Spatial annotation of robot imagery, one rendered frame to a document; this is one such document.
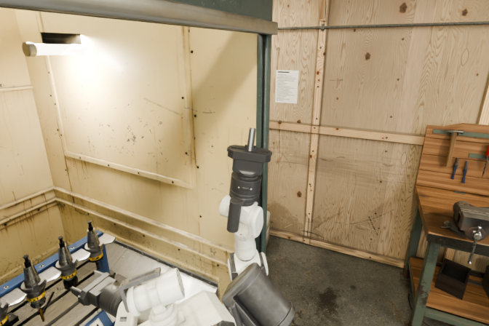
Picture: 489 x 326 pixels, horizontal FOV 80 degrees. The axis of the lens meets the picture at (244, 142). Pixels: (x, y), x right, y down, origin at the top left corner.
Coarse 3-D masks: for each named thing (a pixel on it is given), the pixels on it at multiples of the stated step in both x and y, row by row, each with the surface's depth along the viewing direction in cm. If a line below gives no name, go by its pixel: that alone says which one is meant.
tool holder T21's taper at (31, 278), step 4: (32, 264) 94; (24, 268) 92; (28, 268) 92; (32, 268) 93; (24, 272) 92; (28, 272) 92; (32, 272) 93; (36, 272) 95; (24, 276) 93; (28, 276) 93; (32, 276) 93; (36, 276) 94; (24, 280) 93; (28, 280) 93; (32, 280) 93; (36, 280) 94; (40, 280) 96; (24, 284) 94; (28, 284) 93; (32, 284) 93; (36, 284) 94
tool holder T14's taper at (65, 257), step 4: (60, 248) 101; (64, 248) 102; (60, 252) 102; (64, 252) 102; (68, 252) 103; (60, 256) 102; (64, 256) 102; (68, 256) 103; (60, 260) 102; (64, 260) 102; (68, 260) 103; (72, 260) 105; (60, 264) 102; (64, 264) 102
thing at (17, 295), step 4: (16, 288) 94; (8, 292) 93; (12, 292) 93; (16, 292) 93; (20, 292) 93; (24, 292) 93; (4, 296) 91; (8, 296) 91; (12, 296) 91; (16, 296) 91; (20, 296) 91; (24, 296) 91; (8, 300) 90; (12, 300) 90; (16, 300) 90; (20, 300) 90; (8, 304) 88; (12, 304) 88; (16, 304) 89
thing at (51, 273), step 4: (48, 268) 103; (52, 268) 103; (56, 268) 103; (44, 272) 101; (48, 272) 101; (52, 272) 101; (56, 272) 101; (60, 272) 101; (44, 276) 99; (48, 276) 99; (52, 276) 99; (56, 276) 99; (48, 280) 97; (52, 280) 98
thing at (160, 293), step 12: (168, 276) 64; (180, 276) 69; (132, 288) 63; (144, 288) 63; (156, 288) 63; (168, 288) 62; (180, 288) 64; (132, 300) 61; (144, 300) 62; (156, 300) 62; (168, 300) 62; (156, 312) 63; (168, 312) 64; (156, 324) 62
